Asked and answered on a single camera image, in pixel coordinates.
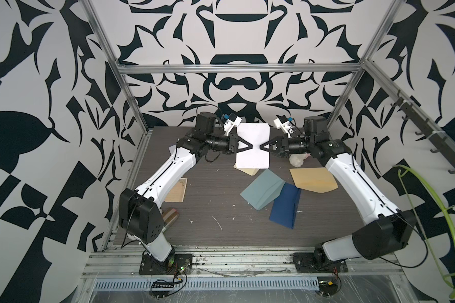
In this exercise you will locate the tan yellow envelope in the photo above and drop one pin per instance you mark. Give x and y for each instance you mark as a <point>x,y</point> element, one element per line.
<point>317,179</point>

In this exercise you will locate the right black connector board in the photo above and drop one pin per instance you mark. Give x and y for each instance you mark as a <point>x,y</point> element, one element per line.
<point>328,289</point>

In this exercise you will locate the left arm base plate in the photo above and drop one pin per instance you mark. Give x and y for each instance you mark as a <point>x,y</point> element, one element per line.
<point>172,265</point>

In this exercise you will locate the light blue envelope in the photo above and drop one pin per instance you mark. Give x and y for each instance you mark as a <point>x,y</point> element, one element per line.
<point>263,190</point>

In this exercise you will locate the cream letter paper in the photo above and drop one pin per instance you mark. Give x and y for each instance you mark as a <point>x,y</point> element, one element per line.
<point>177,194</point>

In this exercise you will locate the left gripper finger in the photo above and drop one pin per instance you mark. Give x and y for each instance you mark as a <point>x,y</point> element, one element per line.
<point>242,144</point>
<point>239,150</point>

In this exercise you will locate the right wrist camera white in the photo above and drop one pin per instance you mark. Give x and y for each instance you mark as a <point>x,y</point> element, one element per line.
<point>285,124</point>

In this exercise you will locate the left black connector board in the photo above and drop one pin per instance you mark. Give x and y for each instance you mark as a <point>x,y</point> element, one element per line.
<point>161,288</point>

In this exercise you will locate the black hook rack rail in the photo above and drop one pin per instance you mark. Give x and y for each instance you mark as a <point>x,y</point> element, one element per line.
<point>427,128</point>

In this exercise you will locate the white teddy bear pink shirt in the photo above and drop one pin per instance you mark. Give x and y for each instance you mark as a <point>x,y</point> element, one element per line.
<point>297,160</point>

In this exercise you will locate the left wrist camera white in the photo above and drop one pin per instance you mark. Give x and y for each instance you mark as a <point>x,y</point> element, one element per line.
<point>231,121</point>

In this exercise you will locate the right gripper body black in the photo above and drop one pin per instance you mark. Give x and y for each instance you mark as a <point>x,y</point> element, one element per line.
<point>295,146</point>

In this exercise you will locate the black connector board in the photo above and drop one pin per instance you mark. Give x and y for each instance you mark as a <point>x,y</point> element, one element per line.
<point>328,289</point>
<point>161,288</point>

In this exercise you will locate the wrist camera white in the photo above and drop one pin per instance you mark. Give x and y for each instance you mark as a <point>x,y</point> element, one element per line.
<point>285,124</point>
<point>231,121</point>

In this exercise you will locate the plaid checkered tube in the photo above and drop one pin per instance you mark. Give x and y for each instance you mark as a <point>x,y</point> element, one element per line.
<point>170,216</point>

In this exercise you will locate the white cable duct strip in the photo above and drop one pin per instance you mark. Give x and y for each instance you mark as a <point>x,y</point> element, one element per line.
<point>309,283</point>

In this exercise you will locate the pale yellow envelope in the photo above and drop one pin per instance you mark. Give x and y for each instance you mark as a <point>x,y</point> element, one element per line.
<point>249,171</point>

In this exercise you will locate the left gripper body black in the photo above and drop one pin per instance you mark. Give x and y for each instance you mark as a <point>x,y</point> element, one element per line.
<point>226,146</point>

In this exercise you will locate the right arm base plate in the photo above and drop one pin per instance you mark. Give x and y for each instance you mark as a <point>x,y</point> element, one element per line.
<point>307,261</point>

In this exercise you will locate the dark blue envelope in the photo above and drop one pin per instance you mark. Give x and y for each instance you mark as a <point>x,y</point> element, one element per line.
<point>285,206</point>

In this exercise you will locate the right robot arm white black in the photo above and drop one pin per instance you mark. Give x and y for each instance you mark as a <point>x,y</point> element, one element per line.
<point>386,228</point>

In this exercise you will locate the white green-bordered letter paper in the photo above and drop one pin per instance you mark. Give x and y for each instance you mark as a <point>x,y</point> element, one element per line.
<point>255,134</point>

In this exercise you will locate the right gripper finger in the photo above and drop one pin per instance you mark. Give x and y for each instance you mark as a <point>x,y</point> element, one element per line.
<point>272,149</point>
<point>273,141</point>

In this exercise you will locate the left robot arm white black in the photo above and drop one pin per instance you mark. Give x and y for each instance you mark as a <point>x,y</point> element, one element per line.
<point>140,209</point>

